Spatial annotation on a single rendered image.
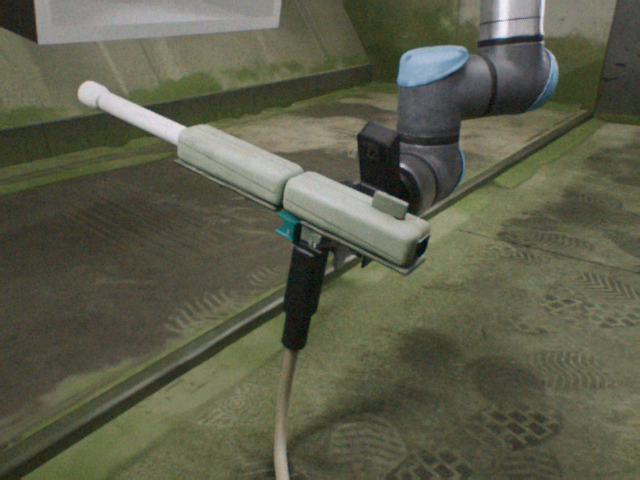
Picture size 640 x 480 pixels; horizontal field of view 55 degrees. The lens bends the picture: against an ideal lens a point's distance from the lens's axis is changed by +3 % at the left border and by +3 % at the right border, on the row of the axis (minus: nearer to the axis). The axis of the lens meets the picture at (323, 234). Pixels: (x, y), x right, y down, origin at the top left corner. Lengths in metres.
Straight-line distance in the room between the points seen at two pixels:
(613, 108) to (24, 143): 2.20
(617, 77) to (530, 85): 1.90
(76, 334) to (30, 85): 1.14
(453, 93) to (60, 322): 0.71
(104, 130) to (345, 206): 1.58
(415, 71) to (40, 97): 1.41
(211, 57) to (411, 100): 1.71
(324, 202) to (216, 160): 0.14
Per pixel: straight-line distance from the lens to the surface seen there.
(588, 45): 2.83
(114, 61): 2.22
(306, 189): 0.60
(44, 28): 1.09
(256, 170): 0.63
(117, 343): 1.00
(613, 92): 2.82
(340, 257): 0.66
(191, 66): 2.40
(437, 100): 0.83
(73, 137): 2.05
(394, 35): 3.17
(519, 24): 0.92
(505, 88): 0.89
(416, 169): 0.80
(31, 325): 1.10
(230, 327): 1.00
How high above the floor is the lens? 0.56
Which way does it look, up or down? 23 degrees down
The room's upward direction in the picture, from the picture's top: straight up
